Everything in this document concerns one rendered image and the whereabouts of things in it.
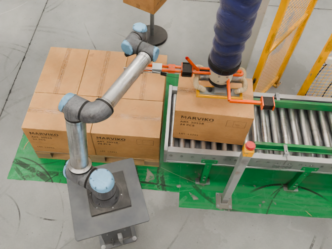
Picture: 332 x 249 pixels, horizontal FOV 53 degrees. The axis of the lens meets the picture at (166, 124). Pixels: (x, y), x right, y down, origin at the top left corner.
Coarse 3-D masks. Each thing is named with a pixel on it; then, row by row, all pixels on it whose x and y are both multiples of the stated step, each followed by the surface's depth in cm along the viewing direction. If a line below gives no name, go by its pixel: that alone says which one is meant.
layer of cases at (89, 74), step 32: (64, 64) 330; (96, 64) 332; (128, 64) 333; (96, 96) 310; (128, 96) 311; (160, 96) 312; (32, 128) 288; (64, 128) 289; (96, 128) 290; (128, 128) 291; (160, 128) 292
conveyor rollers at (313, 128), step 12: (288, 108) 311; (264, 120) 300; (300, 120) 303; (312, 120) 302; (324, 120) 303; (252, 132) 294; (264, 132) 293; (276, 132) 293; (312, 132) 297; (324, 132) 296; (168, 144) 286; (180, 144) 284; (192, 144) 284; (204, 144) 284; (216, 144) 286; (324, 144) 292; (312, 156) 282
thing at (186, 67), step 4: (184, 64) 242; (188, 64) 242; (184, 68) 240; (188, 68) 240; (192, 68) 238; (184, 72) 237; (188, 72) 237; (192, 72) 237; (184, 76) 240; (188, 76) 240
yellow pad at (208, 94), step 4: (208, 88) 243; (212, 88) 246; (232, 88) 247; (236, 88) 248; (196, 92) 244; (200, 92) 244; (204, 92) 244; (208, 92) 244; (212, 92) 244; (232, 92) 245; (196, 96) 243; (200, 96) 243; (204, 96) 243; (208, 96) 243; (212, 96) 243; (216, 96) 243; (220, 96) 243; (224, 96) 243; (232, 96) 243; (236, 96) 243; (240, 96) 244
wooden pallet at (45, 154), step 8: (40, 152) 323; (48, 152) 322; (56, 152) 321; (96, 160) 329; (104, 160) 328; (112, 160) 332; (120, 160) 332; (136, 160) 333; (144, 160) 322; (152, 160) 321
